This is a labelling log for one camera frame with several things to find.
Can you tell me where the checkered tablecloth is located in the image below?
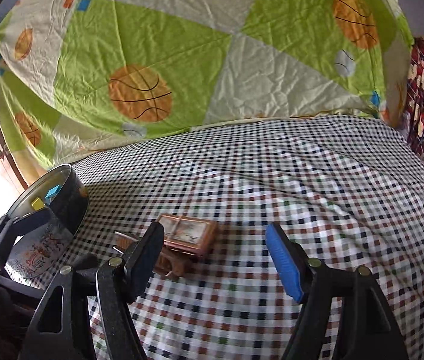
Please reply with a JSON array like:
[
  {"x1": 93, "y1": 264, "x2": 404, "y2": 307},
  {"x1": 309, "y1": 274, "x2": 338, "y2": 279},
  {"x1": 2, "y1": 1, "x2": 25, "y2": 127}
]
[{"x1": 27, "y1": 115, "x2": 424, "y2": 360}]

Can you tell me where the blue toy cube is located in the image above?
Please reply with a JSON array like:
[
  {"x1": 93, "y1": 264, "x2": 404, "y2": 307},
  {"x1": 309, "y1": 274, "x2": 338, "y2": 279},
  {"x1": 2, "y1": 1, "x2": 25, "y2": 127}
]
[{"x1": 44, "y1": 184, "x2": 61, "y2": 206}]

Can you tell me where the round Danisa cookie tin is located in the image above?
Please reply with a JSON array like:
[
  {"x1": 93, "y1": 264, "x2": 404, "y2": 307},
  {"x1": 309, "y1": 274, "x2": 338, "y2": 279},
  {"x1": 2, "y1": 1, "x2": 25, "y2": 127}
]
[{"x1": 5, "y1": 163, "x2": 88, "y2": 280}]

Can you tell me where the basketball pattern bed sheet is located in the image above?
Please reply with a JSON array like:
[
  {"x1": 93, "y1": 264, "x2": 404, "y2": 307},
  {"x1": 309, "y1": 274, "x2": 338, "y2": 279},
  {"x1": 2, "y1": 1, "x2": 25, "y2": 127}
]
[{"x1": 0, "y1": 0, "x2": 414, "y2": 180}]

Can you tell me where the brown card deck box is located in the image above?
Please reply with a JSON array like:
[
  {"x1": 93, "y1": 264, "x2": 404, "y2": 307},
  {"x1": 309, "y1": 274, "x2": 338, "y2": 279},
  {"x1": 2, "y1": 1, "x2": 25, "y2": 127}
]
[{"x1": 157, "y1": 214, "x2": 218, "y2": 258}]

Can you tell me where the small yellow toy block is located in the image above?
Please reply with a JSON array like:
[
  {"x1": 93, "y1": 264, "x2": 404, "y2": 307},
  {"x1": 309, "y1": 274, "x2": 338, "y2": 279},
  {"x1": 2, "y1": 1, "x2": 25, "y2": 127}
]
[{"x1": 31, "y1": 197, "x2": 45, "y2": 211}]

